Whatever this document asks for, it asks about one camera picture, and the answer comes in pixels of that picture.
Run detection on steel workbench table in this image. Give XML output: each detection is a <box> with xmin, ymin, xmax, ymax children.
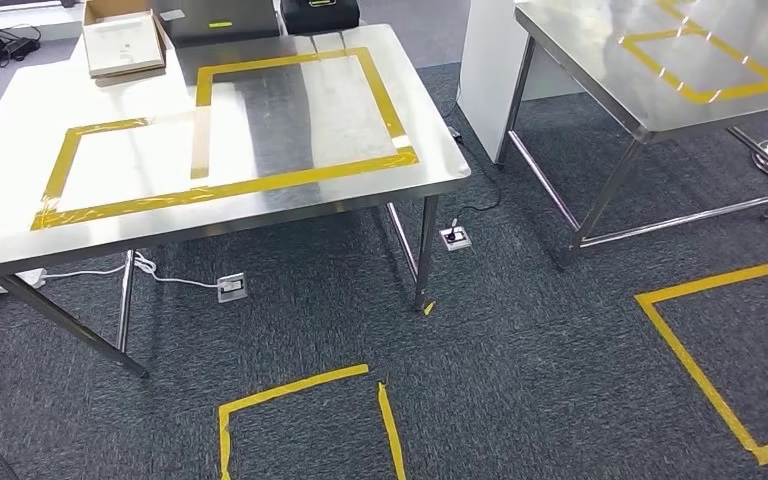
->
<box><xmin>496</xmin><ymin>0</ymin><xmax>768</xmax><ymax>266</ymax></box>
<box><xmin>0</xmin><ymin>23</ymin><xmax>473</xmax><ymax>380</ymax></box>

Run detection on silver floor outlet plate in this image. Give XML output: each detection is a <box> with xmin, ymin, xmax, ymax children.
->
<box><xmin>440</xmin><ymin>225</ymin><xmax>473</xmax><ymax>253</ymax></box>
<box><xmin>216</xmin><ymin>272</ymin><xmax>249</xmax><ymax>304</ymax></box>

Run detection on yellow floor tape square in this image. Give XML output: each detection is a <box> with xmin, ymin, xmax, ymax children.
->
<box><xmin>634</xmin><ymin>263</ymin><xmax>768</xmax><ymax>467</ymax></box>
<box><xmin>216</xmin><ymin>362</ymin><xmax>408</xmax><ymax>480</ymax></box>

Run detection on black device case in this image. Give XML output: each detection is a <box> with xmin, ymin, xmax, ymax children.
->
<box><xmin>279</xmin><ymin>0</ymin><xmax>362</xmax><ymax>36</ymax></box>

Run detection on open cardboard box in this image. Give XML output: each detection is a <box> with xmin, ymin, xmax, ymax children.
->
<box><xmin>81</xmin><ymin>0</ymin><xmax>168</xmax><ymax>81</ymax></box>

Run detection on white power strip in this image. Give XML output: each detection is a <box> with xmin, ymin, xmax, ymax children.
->
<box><xmin>0</xmin><ymin>268</ymin><xmax>47</xmax><ymax>296</ymax></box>

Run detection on black power adapters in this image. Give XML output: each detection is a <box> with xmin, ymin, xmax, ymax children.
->
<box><xmin>0</xmin><ymin>23</ymin><xmax>42</xmax><ymax>69</ymax></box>

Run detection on black power cable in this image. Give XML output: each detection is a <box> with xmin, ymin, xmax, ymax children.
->
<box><xmin>440</xmin><ymin>99</ymin><xmax>505</xmax><ymax>233</ymax></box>

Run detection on white pedestal cabinet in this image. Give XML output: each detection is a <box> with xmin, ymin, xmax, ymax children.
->
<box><xmin>458</xmin><ymin>0</ymin><xmax>585</xmax><ymax>165</ymax></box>

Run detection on white power cable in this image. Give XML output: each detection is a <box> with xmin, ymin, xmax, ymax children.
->
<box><xmin>42</xmin><ymin>251</ymin><xmax>220</xmax><ymax>289</ymax></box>

